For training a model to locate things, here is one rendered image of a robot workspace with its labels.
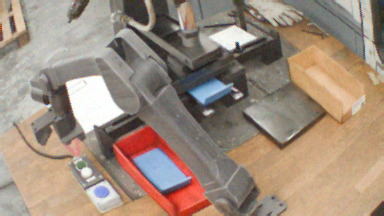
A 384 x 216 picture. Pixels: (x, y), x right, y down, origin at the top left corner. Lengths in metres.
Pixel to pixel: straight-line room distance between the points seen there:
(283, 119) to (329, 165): 0.21
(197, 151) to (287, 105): 0.44
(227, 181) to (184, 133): 0.12
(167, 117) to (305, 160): 0.41
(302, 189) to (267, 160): 0.15
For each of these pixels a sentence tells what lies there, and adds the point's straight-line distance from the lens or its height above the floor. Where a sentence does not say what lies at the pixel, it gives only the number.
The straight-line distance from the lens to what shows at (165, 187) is 1.38.
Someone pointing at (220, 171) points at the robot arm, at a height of 1.08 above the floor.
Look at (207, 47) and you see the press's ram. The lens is 1.45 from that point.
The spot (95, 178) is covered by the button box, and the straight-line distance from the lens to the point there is 1.41.
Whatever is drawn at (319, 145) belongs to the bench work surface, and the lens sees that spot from 1.43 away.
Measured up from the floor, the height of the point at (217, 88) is 0.99.
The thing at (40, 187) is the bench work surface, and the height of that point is 0.90.
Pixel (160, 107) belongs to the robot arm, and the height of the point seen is 1.21.
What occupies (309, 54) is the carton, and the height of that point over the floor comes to 0.95.
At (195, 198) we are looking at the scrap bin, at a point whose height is 0.91.
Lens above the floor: 1.88
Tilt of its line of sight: 39 degrees down
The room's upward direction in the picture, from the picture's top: 11 degrees counter-clockwise
